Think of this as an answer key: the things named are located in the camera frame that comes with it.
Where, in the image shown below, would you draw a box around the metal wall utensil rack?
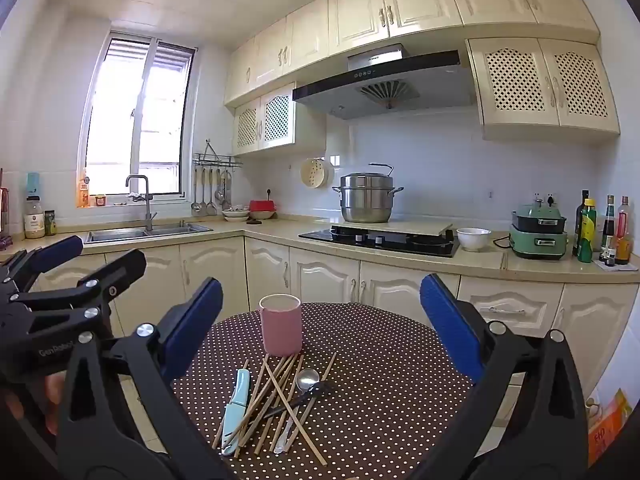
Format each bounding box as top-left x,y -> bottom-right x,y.
192,139 -> 244,170

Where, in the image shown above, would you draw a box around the red label bottle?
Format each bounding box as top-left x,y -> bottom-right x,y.
616,196 -> 633,266

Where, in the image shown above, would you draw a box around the stainless steel steamer pot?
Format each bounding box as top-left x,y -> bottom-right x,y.
332,162 -> 405,224

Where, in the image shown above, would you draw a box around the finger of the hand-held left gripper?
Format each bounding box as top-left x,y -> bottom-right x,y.
0,249 -> 147,342
0,235 -> 84,297

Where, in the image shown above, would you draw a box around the person's left hand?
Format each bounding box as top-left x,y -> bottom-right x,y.
5,372 -> 65,436

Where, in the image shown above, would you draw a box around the silver metal spoon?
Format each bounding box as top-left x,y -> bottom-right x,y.
272,368 -> 321,455

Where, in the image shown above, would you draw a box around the brown polka-dot tablecloth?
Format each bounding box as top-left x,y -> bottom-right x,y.
170,302 -> 476,480

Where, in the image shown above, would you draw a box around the stainless steel sink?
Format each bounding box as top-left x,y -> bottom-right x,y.
84,221 -> 213,245

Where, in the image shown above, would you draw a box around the cream round steamer tray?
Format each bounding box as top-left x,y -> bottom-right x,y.
300,157 -> 335,190

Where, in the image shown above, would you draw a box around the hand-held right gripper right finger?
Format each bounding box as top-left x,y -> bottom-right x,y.
410,274 -> 589,480

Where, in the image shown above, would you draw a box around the white bowl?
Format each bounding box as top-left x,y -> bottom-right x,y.
456,227 -> 492,252

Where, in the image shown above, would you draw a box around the green bottle with yellow cap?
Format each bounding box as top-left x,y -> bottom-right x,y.
577,199 -> 598,264

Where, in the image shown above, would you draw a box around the metal kitchen faucet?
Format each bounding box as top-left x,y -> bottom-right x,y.
125,175 -> 157,233

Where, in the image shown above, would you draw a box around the bottles by window left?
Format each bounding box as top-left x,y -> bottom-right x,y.
24,195 -> 45,239

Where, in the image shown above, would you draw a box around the black gas stove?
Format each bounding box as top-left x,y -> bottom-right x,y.
298,225 -> 461,259

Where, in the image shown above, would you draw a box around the dark oil bottle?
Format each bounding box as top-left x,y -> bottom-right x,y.
574,190 -> 591,256

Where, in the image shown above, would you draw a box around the cream upper kitchen cabinets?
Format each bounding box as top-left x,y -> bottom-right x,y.
223,0 -> 621,156

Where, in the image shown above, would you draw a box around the kitchen window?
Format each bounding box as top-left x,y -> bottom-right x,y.
85,30 -> 198,198

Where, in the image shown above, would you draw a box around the orange cardboard box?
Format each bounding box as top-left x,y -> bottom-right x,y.
587,387 -> 633,466

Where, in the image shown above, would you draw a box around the grey range hood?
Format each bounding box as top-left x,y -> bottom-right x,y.
292,44 -> 473,121

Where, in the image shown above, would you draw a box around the bunch of wooden chopsticks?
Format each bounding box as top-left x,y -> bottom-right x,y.
212,352 -> 338,467

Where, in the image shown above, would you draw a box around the black spoon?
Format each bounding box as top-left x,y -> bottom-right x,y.
261,381 -> 335,418

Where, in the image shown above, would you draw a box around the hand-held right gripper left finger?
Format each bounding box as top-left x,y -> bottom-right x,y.
56,276 -> 224,480

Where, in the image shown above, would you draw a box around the green electric cooker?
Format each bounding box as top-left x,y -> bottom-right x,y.
509,200 -> 569,261

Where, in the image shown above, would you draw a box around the dark sauce bottle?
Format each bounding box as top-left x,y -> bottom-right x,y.
602,195 -> 617,261

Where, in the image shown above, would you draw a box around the pink cup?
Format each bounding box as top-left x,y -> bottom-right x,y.
258,294 -> 304,358

